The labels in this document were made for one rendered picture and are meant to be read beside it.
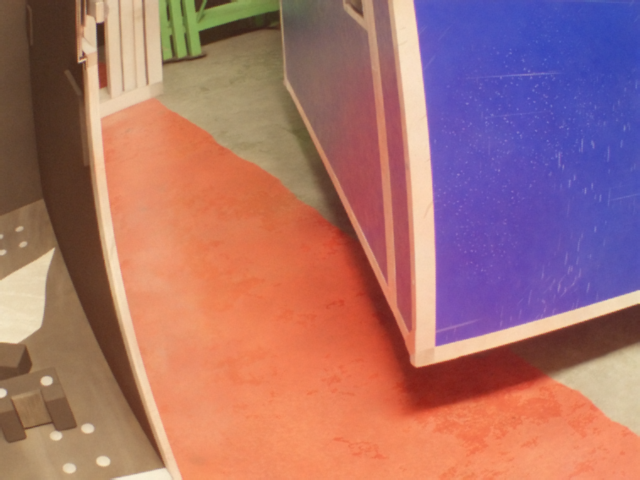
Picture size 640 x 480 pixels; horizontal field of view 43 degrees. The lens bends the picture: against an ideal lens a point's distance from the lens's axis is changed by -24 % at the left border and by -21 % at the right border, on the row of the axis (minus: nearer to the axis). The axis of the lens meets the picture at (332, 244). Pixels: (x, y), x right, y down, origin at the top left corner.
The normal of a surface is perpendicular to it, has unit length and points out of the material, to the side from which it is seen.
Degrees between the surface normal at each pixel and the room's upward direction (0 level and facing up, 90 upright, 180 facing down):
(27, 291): 1
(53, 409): 90
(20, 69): 90
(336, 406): 0
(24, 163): 90
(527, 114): 90
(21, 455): 0
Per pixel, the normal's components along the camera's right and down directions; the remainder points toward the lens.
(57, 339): -0.07, -0.87
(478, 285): 0.19, 0.47
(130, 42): 0.51, 0.34
